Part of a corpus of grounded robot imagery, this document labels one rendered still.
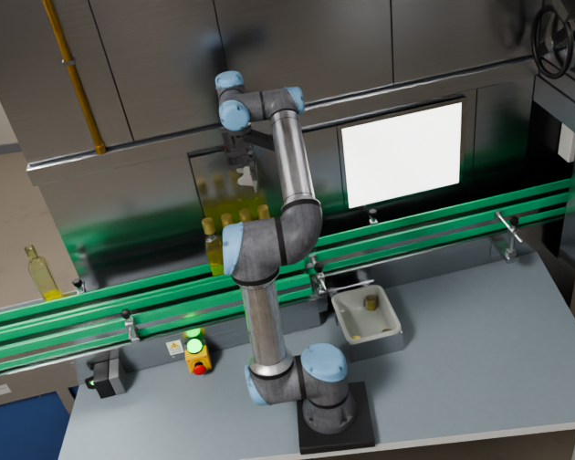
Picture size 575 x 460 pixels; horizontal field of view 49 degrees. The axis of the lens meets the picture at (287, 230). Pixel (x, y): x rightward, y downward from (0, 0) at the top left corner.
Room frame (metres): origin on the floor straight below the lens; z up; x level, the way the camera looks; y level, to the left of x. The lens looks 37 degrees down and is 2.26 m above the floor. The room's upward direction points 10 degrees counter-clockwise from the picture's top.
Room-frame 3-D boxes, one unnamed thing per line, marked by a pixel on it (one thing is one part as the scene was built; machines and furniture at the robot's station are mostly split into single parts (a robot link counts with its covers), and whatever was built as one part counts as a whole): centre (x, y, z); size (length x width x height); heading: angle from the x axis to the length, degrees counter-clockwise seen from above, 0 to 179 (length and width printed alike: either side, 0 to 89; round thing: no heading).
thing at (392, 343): (1.42, -0.19, 0.79); 0.27 x 0.17 x 0.08; 6
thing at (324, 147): (1.76, -0.19, 1.15); 0.90 x 0.03 x 0.34; 96
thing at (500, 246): (1.55, -0.71, 0.90); 0.17 x 0.05 x 0.23; 6
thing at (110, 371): (1.34, 0.63, 0.79); 0.08 x 0.08 x 0.08; 6
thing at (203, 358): (1.37, 0.35, 0.79); 0.07 x 0.07 x 0.07; 6
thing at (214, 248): (1.58, 0.24, 0.99); 0.06 x 0.06 x 0.21; 5
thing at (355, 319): (1.40, -0.20, 0.80); 0.22 x 0.17 x 0.09; 6
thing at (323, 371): (1.10, -0.03, 0.95); 0.13 x 0.12 x 0.14; 91
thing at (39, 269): (1.63, 0.81, 1.01); 0.06 x 0.06 x 0.26; 15
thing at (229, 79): (1.59, 0.09, 1.55); 0.09 x 0.08 x 0.11; 1
